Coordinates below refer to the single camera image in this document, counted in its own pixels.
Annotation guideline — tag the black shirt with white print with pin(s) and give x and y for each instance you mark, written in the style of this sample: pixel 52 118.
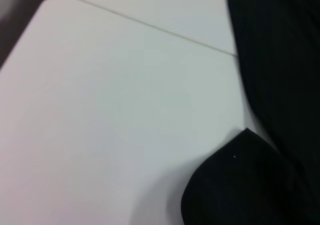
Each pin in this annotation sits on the black shirt with white print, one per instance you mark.
pixel 280 60

